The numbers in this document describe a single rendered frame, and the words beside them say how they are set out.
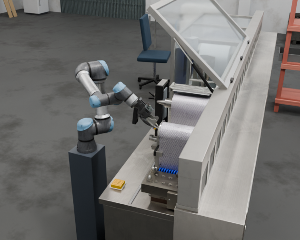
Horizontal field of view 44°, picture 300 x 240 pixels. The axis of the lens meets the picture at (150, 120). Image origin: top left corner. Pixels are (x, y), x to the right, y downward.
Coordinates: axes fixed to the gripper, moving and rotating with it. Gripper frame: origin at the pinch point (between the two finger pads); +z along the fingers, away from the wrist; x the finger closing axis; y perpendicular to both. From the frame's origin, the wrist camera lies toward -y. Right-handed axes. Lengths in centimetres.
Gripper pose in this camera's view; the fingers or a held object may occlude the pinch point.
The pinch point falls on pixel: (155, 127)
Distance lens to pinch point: 230.5
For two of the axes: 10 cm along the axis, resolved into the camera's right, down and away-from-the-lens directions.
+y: 6.1, -5.9, -5.2
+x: 3.2, -4.1, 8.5
